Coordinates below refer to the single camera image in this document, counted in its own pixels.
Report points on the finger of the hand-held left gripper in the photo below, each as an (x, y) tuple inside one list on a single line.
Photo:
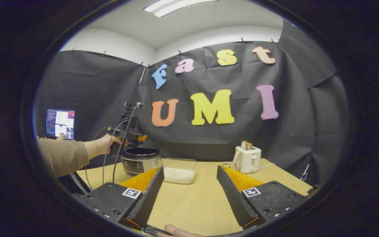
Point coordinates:
[(132, 135)]

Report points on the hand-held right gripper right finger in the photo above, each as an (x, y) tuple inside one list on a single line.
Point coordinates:
[(234, 200)]

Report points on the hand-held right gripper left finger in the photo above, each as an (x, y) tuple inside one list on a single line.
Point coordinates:
[(146, 200)]

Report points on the grey rice cooker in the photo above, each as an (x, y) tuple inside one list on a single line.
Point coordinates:
[(140, 164)]

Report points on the white rice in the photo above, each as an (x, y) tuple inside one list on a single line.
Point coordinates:
[(179, 176)]

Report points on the white toaster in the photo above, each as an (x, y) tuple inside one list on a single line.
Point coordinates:
[(248, 161)]

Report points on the toasted bread slice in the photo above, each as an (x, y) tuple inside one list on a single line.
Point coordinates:
[(246, 145)]

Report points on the computer monitor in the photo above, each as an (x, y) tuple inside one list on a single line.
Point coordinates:
[(60, 123)]

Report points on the ceiling light panel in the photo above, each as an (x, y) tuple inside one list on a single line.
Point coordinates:
[(176, 6)]

